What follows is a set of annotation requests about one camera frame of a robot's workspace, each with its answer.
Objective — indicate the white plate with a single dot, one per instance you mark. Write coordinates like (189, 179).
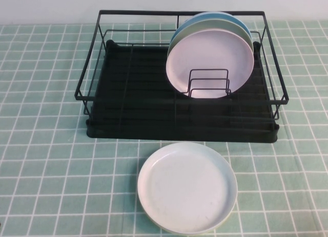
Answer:
(187, 188)

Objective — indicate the pink plate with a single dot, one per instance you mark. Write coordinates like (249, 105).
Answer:
(205, 55)

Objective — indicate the pale green plate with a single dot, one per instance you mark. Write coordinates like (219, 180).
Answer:
(217, 25)

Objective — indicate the blue plate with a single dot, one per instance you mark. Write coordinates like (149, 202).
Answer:
(226, 17)

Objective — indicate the green checked tablecloth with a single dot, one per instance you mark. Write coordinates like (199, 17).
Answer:
(51, 170)

